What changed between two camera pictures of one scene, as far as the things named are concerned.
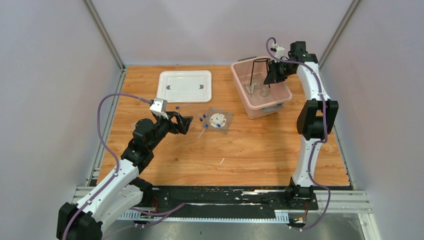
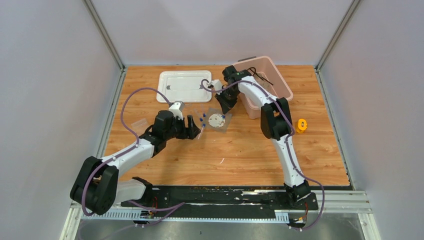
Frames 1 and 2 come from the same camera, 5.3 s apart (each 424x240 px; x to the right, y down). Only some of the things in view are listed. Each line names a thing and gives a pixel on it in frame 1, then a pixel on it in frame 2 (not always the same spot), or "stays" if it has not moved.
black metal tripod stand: x=262 y=59 -> x=253 y=71
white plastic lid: x=184 y=86 stays
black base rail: x=224 y=201 stays
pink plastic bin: x=259 y=99 stays
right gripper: x=273 y=77 -> x=226 y=105
